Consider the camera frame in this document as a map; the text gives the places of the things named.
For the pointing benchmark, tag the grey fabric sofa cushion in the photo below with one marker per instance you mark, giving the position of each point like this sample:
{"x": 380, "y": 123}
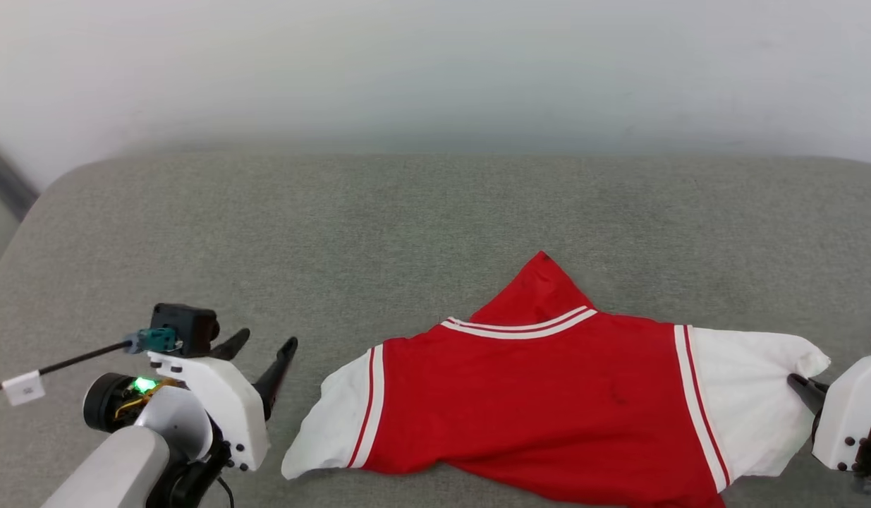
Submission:
{"x": 407, "y": 233}

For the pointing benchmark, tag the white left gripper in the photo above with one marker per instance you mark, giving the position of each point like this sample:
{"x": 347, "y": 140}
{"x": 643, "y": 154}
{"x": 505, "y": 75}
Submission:
{"x": 223, "y": 402}

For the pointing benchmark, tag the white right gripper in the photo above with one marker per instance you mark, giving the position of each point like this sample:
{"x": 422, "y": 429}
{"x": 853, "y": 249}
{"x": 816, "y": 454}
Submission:
{"x": 855, "y": 416}

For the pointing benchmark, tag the red and white shirt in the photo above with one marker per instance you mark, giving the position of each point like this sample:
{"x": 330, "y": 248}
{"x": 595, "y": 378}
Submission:
{"x": 534, "y": 402}

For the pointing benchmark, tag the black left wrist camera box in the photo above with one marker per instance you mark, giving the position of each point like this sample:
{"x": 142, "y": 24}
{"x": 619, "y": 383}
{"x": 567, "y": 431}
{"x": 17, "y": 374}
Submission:
{"x": 192, "y": 324}

